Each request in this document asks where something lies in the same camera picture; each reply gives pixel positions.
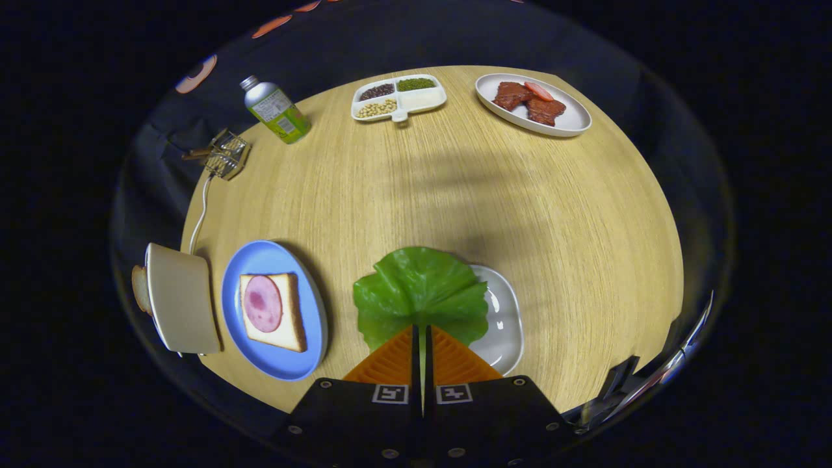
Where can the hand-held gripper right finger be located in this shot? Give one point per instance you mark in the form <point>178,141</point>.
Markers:
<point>487,422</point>

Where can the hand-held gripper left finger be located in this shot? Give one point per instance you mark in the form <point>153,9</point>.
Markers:
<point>364,422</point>

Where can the green lettuce leaf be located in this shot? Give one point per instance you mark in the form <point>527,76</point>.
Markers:
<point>416,286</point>

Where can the small white square plate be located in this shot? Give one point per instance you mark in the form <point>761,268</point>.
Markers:
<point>504,325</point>

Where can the white bread slice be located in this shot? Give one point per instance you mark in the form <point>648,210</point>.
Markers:
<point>292,312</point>

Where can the round pink ham slice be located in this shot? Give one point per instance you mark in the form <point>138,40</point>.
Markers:
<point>263,302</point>

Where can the blue round plate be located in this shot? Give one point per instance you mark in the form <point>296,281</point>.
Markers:
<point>260,257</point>

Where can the white toaster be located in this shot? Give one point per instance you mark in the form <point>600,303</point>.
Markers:
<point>182,299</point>

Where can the yellow soybeans pile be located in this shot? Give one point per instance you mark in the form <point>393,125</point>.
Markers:
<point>377,108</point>

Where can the red-brown meat slice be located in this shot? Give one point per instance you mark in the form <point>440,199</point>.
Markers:
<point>546,112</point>
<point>510,96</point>

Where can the white oval meat plate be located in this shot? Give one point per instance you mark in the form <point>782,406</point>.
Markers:
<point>575,118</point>

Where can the silver bottle with green label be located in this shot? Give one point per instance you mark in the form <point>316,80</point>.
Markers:
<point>279,114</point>

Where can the white divided snack tray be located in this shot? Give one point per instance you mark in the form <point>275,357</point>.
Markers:
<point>426,99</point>

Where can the dark red beans pile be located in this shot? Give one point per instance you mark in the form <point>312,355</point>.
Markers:
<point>377,91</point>

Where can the pink sausage slice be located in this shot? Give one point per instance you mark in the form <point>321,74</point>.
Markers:
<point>538,90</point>

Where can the green mung beans pile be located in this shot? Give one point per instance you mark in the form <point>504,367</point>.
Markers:
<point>416,84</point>

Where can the dark metal frame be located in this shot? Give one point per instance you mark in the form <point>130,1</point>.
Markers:
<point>676,354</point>

